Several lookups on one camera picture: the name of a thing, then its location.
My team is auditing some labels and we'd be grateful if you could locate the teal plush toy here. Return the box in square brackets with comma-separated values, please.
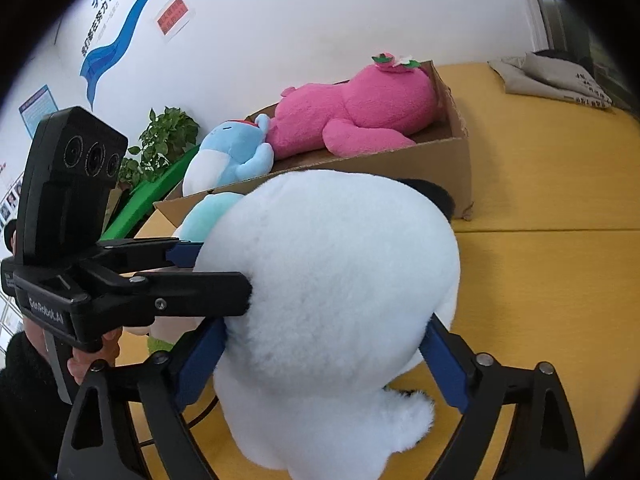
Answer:
[172, 192, 246, 243]

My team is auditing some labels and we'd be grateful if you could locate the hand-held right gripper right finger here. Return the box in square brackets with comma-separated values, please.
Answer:
[419, 312, 586, 480]

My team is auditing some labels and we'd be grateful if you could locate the large white plush toy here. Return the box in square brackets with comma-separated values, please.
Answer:
[192, 169, 462, 480]

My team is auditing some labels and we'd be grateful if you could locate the magenta plush toy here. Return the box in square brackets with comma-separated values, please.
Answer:
[267, 52, 441, 161]

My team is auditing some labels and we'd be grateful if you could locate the grey metal door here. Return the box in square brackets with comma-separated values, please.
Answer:
[530, 0, 596, 58]

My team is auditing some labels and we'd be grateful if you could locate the blue wall poster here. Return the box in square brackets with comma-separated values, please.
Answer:
[19, 85, 53, 136]

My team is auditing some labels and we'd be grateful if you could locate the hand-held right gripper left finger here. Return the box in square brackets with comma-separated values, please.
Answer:
[56, 316, 228, 480]

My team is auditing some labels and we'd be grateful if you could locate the person's left hand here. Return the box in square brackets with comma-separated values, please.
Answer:
[65, 327, 122, 387]

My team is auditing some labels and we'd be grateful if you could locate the green leafy potted plant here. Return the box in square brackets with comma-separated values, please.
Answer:
[117, 106, 201, 191]

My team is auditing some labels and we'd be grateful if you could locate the brown cardboard box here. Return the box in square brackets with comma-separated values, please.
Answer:
[152, 59, 475, 231]

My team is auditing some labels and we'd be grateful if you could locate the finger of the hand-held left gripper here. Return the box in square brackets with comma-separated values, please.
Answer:
[95, 237, 203, 276]
[90, 270, 253, 333]

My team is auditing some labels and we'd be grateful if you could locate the blue wall decal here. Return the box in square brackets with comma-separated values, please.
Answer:
[80, 0, 193, 108]

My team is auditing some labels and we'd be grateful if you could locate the wall photo board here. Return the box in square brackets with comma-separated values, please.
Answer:
[0, 170, 23, 231]

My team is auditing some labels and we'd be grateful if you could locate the brown planter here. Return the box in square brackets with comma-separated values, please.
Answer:
[102, 187, 126, 231]

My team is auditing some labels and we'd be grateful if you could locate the red wall sign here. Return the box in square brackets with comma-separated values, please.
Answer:
[156, 0, 193, 38]

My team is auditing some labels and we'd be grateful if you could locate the green board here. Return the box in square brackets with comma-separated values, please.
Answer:
[100, 150, 201, 241]

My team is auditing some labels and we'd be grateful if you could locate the person's left forearm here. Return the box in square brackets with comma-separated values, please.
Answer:
[0, 316, 76, 421]

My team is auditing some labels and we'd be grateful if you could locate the grey cloth bag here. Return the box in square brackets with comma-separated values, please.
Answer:
[487, 51, 615, 111]

